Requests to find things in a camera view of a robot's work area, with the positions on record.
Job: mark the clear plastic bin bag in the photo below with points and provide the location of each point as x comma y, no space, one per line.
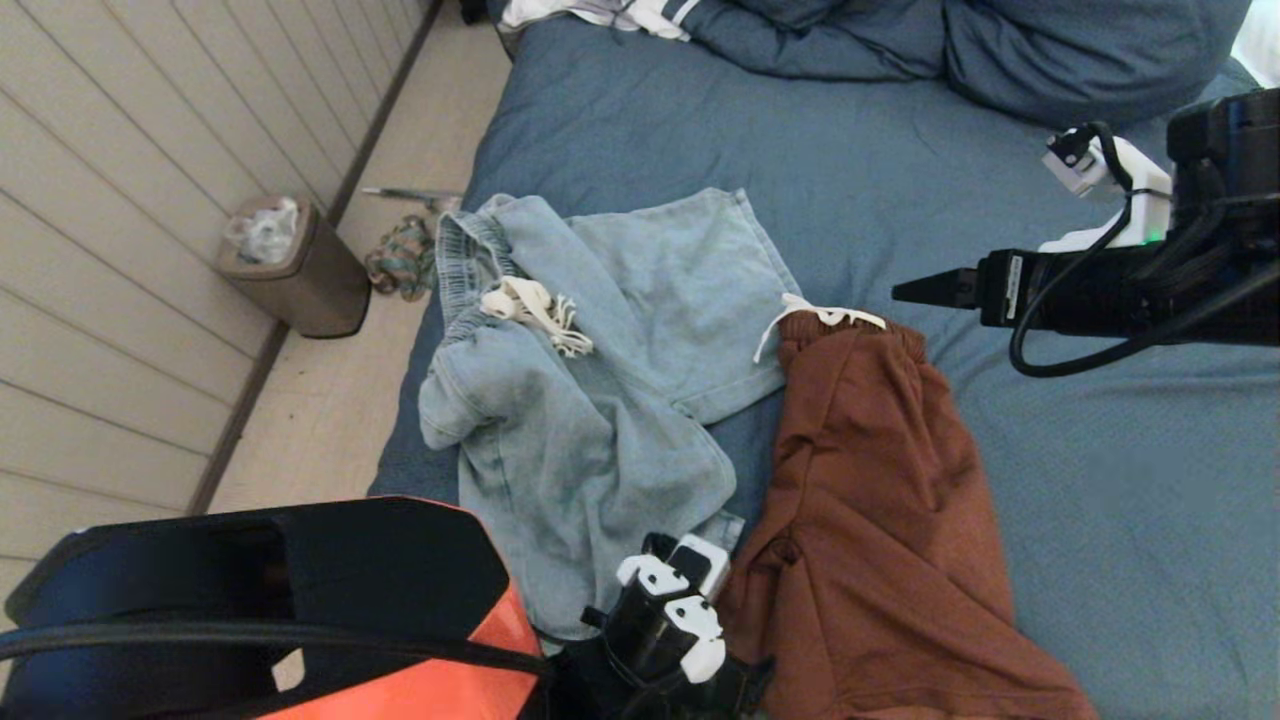
265,233

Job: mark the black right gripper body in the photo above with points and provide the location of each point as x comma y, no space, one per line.
1070,290

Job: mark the blue bed cover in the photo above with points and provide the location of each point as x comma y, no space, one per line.
1000,150

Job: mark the thin silver metal rod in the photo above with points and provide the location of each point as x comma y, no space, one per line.
405,194

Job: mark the white striped garment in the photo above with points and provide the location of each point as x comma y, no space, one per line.
640,15

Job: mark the crumpled blue duvet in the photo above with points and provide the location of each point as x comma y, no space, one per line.
1050,60

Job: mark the white pillow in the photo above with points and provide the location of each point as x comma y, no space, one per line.
1262,35

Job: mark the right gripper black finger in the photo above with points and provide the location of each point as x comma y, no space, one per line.
940,297
945,280

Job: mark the brown trash bin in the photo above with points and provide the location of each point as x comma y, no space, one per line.
320,290

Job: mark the rust brown shorts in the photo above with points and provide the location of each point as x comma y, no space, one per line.
880,560

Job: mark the small black object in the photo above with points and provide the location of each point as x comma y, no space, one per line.
472,10

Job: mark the multicoloured rag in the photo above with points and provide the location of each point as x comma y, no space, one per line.
402,260

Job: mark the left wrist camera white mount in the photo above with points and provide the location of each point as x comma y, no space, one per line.
690,600

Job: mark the light blue denim shorts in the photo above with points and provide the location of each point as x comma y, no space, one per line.
600,420

